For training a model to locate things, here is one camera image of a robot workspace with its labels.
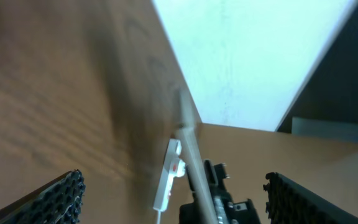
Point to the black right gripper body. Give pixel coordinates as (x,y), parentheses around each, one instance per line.
(227,210)

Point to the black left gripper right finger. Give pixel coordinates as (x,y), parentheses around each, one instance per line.
(290,203)

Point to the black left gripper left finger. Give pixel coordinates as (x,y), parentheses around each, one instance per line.
(57,202)

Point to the white power strip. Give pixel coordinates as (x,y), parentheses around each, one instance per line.
(173,167)

